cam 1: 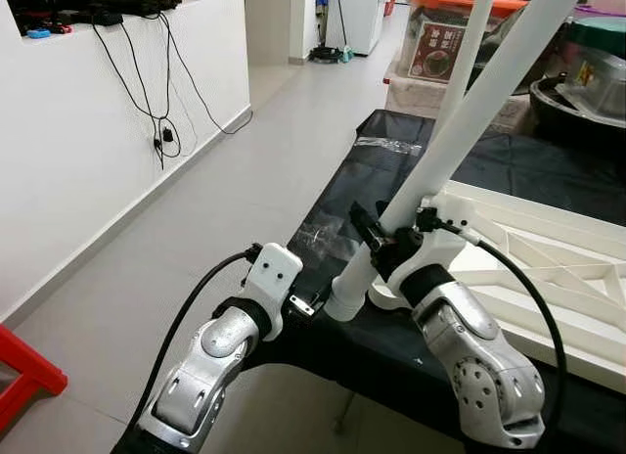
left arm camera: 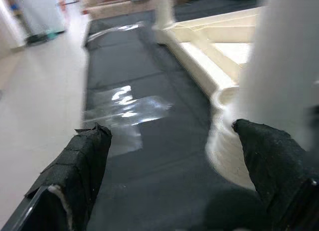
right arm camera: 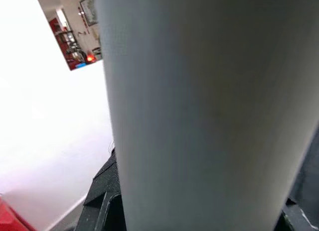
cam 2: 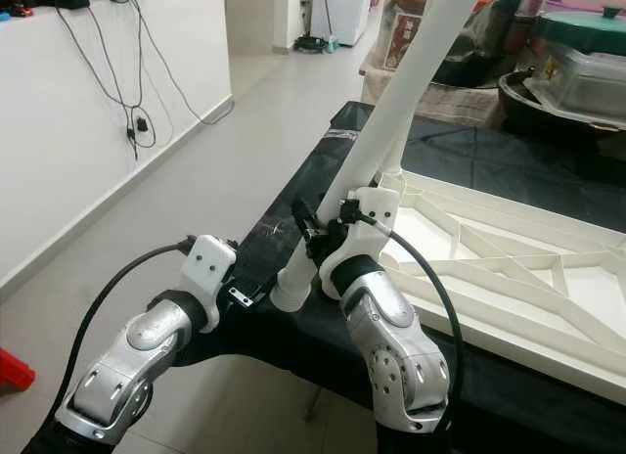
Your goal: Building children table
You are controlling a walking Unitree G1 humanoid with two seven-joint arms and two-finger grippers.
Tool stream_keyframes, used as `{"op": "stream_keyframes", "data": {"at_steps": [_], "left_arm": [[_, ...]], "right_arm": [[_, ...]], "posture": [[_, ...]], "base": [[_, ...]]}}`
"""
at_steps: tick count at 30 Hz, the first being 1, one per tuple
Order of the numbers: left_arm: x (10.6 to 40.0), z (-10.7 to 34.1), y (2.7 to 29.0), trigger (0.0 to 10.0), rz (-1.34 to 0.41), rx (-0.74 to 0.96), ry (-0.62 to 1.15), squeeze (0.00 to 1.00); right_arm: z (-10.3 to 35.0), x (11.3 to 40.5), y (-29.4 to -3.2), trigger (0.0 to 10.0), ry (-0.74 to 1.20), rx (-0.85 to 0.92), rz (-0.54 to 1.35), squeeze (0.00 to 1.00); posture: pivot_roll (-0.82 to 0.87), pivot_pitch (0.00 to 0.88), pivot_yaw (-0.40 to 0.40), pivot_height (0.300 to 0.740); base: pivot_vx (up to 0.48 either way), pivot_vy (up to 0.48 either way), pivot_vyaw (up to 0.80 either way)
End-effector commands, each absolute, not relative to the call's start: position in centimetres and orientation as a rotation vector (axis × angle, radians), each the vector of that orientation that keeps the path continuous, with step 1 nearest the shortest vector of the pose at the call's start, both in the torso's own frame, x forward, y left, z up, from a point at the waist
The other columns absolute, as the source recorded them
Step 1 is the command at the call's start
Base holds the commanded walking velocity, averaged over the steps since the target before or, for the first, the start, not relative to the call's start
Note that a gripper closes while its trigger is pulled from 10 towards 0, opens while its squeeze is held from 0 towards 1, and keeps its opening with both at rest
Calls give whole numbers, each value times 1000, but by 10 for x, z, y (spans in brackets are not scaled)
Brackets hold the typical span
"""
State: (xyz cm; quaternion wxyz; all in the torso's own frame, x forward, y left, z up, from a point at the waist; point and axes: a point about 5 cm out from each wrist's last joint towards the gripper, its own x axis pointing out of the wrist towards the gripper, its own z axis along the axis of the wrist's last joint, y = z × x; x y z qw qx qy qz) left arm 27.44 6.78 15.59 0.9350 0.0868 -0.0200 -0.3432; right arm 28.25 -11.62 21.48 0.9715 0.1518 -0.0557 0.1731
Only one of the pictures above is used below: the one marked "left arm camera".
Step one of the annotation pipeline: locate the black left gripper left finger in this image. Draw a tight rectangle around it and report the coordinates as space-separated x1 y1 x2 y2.
7 123 112 231

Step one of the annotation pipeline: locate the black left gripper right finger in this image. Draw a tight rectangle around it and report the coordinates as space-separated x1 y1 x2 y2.
231 118 319 231

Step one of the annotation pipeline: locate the white plastic table leg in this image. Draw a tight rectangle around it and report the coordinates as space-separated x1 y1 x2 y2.
152 0 175 30
238 0 319 152

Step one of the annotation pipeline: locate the black tablecloth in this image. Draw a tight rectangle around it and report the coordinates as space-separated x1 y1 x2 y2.
81 0 275 231

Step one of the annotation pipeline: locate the clear tape patch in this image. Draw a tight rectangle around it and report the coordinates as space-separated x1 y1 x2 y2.
83 85 175 157

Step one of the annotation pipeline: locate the white plastic table top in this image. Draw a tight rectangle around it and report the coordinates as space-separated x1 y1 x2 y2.
151 6 266 192

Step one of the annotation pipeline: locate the clear tape strip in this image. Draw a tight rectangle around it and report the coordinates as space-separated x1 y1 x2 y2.
88 21 145 41

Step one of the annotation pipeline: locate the white appliance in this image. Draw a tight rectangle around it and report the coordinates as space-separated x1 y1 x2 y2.
14 0 67 35

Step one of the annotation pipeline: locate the beige cloth covered bench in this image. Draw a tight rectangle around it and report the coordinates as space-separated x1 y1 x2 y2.
82 0 190 20

